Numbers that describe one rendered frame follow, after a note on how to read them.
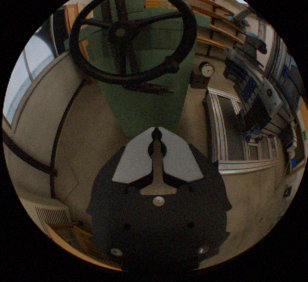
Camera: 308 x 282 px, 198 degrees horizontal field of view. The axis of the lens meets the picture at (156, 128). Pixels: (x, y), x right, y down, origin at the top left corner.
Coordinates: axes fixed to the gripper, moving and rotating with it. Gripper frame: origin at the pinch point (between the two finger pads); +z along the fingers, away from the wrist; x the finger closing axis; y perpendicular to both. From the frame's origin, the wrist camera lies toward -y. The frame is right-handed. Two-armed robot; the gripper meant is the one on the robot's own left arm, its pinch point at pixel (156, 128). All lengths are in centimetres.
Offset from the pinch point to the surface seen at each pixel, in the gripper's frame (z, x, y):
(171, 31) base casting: 25.0, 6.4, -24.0
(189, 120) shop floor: 77, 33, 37
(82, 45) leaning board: 119, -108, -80
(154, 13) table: 20.7, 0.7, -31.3
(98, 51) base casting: 27.1, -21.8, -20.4
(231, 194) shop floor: 8, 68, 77
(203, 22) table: 21.4, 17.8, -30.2
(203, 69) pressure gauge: 26.1, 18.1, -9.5
